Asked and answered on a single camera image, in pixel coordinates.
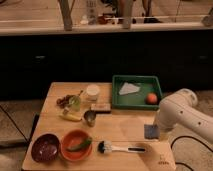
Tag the blue sponge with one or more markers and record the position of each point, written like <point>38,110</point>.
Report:
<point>151,131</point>

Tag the small metal cup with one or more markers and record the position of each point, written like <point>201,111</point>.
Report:
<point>90,117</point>

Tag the yellow banana toy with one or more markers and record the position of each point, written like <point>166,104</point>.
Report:
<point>70,117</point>

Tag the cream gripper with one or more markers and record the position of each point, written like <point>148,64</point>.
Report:
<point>164,135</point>

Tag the white dish brush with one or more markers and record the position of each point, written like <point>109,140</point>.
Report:
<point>105,147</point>

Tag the dark red bowl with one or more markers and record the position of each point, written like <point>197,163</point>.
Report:
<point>45,148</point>

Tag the white folded cloth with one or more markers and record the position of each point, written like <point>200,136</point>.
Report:
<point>128,88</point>

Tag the wooden block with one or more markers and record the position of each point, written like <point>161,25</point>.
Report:
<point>101,107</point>

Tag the white plastic jar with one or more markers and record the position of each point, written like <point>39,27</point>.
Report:
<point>92,92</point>

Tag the orange ball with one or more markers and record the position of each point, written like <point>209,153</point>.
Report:
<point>151,98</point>

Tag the dark red grapes toy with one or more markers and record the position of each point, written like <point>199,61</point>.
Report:
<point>63,102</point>

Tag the orange bowl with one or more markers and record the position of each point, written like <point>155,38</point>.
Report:
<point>73,138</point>

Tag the green pepper toy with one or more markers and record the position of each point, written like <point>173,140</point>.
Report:
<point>84,144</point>

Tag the green plastic tray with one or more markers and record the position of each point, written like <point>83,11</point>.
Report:
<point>135,101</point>

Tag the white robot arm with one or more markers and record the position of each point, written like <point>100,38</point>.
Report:
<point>179,108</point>

